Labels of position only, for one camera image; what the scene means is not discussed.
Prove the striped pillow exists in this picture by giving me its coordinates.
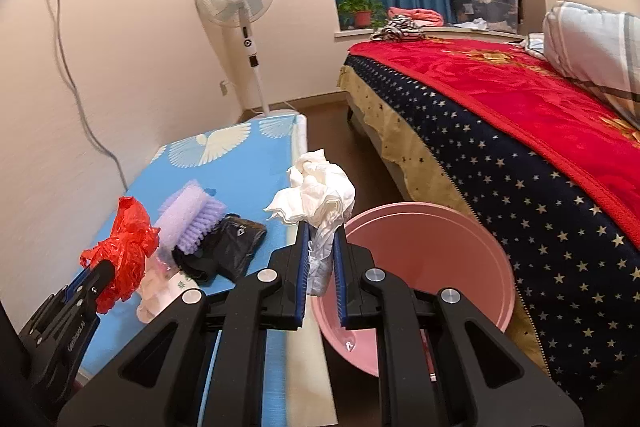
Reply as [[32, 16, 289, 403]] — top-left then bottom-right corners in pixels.
[[542, 0, 640, 128]]

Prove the grey power cable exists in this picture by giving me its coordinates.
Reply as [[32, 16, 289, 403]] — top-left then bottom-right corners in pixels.
[[44, 0, 129, 188]]

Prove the pink plastic basin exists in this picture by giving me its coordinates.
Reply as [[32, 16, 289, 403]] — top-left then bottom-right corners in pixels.
[[311, 202, 516, 379]]

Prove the black plastic bag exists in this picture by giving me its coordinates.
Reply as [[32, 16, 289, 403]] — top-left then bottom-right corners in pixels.
[[172, 213, 268, 284]]

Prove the red plastic bag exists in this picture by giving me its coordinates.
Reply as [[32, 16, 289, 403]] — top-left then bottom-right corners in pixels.
[[80, 196, 161, 315]]

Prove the white wrapper with green label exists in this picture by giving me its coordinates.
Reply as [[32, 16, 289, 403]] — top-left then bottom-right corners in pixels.
[[136, 247, 201, 324]]

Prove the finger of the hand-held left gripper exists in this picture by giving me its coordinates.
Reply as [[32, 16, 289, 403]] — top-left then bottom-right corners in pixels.
[[70, 258, 117, 310], [49, 264, 96, 305]]

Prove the black white striped cloth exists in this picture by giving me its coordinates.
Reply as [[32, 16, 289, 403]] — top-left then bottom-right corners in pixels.
[[370, 18, 426, 43]]

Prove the blue patterned tablecloth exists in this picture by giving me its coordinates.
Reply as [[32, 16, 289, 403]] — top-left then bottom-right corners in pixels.
[[75, 114, 308, 427]]

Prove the green potted plant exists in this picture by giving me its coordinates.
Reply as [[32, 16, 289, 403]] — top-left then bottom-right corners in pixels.
[[337, 0, 386, 29]]

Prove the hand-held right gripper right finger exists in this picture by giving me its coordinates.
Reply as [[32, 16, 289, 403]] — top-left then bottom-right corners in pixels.
[[332, 228, 586, 427]]

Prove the bed with red blanket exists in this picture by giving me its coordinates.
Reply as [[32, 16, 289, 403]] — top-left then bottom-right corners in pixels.
[[336, 54, 640, 414]]

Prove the red patterned blanket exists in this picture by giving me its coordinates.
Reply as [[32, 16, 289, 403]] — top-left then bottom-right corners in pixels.
[[347, 38, 640, 249]]

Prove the white tissue paper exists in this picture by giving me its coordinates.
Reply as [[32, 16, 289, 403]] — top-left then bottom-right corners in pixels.
[[264, 149, 357, 298]]

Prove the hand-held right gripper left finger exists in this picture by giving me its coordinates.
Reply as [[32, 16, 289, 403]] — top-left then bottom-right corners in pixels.
[[56, 222, 313, 427]]

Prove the clear plastic storage box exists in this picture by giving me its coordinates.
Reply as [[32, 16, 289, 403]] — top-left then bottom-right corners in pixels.
[[446, 0, 521, 34]]

